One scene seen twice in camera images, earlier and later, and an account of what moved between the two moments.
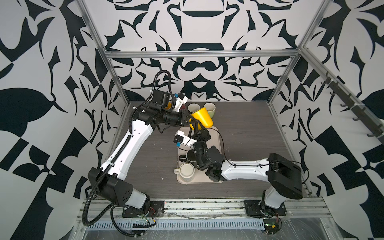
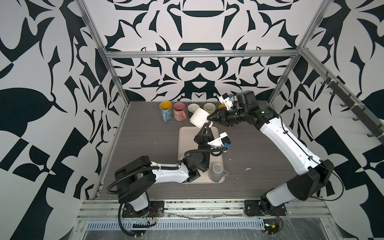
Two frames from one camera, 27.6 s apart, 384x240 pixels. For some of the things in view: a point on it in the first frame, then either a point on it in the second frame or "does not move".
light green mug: x=211 y=107 does not move
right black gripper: x=207 y=136 -> x=213 y=118
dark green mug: x=192 y=107 does not move
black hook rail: x=362 y=113 does not move
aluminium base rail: x=104 y=219 does not move
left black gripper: x=182 y=114 -> x=204 y=138
